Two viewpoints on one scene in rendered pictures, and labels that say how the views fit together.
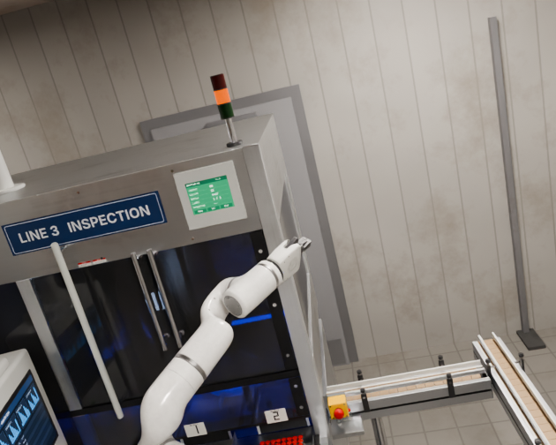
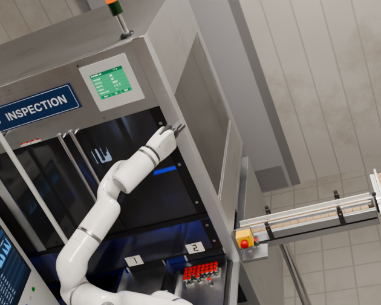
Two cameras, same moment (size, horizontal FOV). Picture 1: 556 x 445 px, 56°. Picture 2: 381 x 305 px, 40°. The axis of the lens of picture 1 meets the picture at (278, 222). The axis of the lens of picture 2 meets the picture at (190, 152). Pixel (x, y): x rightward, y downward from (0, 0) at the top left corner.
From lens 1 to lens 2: 0.57 m
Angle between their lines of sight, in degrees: 15
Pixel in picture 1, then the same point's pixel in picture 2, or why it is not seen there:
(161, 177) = (70, 72)
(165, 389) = (69, 253)
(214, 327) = (104, 204)
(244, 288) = (126, 172)
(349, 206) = (277, 43)
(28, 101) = not seen: outside the picture
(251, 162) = (140, 52)
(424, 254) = (354, 83)
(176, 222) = (88, 106)
